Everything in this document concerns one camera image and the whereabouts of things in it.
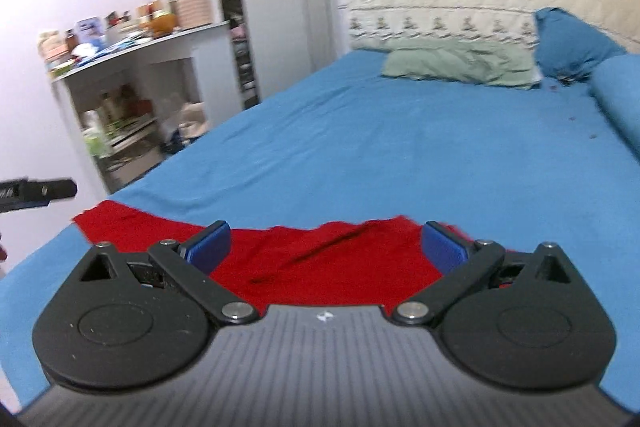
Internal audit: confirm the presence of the dark blue pillow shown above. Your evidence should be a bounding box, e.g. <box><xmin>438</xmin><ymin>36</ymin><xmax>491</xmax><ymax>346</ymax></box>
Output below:
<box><xmin>534</xmin><ymin>8</ymin><xmax>627</xmax><ymax>83</ymax></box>

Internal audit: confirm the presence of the red knit sweater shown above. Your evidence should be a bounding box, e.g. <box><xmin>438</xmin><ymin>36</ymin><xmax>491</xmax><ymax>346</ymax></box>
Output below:
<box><xmin>72</xmin><ymin>199</ymin><xmax>516</xmax><ymax>318</ymax></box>

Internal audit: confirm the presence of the white shelf desk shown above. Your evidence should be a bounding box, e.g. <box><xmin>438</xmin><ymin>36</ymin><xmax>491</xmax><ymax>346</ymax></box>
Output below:
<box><xmin>51</xmin><ymin>22</ymin><xmax>244</xmax><ymax>198</ymax></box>

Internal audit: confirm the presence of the green pillow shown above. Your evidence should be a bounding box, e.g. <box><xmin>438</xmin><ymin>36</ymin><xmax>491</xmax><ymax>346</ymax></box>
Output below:
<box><xmin>382</xmin><ymin>38</ymin><xmax>541</xmax><ymax>90</ymax></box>

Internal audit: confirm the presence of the white plastic bag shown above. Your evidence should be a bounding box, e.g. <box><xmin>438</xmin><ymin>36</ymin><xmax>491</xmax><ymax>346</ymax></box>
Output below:
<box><xmin>178</xmin><ymin>102</ymin><xmax>210</xmax><ymax>142</ymax></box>

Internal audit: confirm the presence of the blue rolled duvet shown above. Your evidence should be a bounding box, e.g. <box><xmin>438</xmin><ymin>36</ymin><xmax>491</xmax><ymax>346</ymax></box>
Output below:
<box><xmin>590</xmin><ymin>54</ymin><xmax>640</xmax><ymax>155</ymax></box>

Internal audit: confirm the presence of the pink woven basket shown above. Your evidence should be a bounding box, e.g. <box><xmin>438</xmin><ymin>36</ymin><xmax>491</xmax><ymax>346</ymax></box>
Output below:
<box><xmin>176</xmin><ymin>0</ymin><xmax>214</xmax><ymax>30</ymax></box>

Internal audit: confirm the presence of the blue bed sheet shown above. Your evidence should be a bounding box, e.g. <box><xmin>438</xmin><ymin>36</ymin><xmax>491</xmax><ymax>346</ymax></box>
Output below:
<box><xmin>0</xmin><ymin>50</ymin><xmax>640</xmax><ymax>413</ymax></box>

